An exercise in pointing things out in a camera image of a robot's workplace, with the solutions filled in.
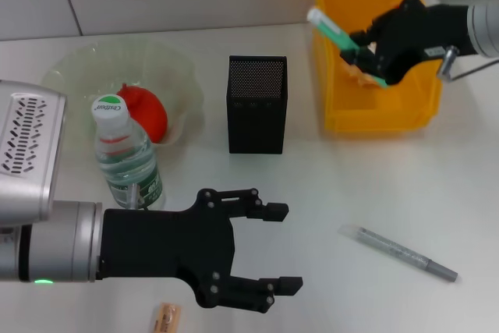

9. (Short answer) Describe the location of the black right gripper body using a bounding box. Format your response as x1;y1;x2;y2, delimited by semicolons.
369;0;476;85

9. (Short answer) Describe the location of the mint green utility knife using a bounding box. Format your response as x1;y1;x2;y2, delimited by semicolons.
306;5;390;89

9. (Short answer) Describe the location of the clear green-label water bottle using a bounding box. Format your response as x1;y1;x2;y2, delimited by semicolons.
91;93;167;211

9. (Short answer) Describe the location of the clear wavy glass fruit plate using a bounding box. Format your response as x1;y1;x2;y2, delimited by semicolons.
41;38;207;147

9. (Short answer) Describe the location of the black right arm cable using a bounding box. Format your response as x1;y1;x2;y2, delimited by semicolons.
448;58;499;83

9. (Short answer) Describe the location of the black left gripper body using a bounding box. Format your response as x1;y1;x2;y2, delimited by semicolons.
96;188;239;309

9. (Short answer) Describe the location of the small tan wrapped candy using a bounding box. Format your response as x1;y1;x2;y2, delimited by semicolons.
152;302;183;333

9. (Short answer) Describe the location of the black mesh pen holder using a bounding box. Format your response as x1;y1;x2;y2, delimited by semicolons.
225;55;289;155

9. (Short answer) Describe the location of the grey marker pen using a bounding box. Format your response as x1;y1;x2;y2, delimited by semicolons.
338;223;459;284

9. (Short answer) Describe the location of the yellow plastic bin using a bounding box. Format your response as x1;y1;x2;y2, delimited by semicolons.
311;0;448;133

